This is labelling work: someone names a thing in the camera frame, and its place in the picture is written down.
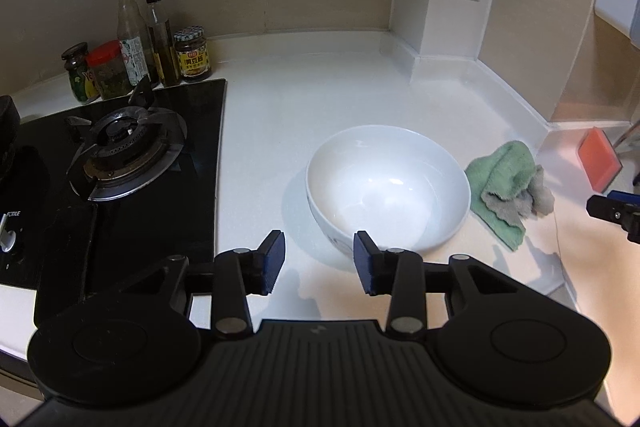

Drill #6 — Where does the white ceramic bowl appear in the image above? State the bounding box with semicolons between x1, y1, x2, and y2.
305;124;471;255

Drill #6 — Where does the green microfiber cloth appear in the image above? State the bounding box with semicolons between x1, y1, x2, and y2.
465;141;554;251

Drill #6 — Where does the pink green sponge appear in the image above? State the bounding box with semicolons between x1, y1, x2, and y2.
577;127;623;193

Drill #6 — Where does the glass pot lid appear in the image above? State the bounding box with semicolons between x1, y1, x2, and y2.
613;120;640;154

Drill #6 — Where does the black gas stove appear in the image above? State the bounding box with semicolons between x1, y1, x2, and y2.
1;79;227;289

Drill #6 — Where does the yellow label sauce jar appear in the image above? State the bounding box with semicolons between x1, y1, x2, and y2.
174;25;212;82

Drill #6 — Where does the dark lid green jar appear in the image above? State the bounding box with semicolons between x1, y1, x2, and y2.
61;42;100;104

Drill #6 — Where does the black cap dark bottle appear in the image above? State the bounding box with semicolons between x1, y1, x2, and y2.
145;0;180;87

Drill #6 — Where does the red lid jar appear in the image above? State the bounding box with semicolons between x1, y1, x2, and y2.
86;40;132;100

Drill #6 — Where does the yellow cap clear bottle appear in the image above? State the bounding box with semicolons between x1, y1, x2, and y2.
117;0;160;87

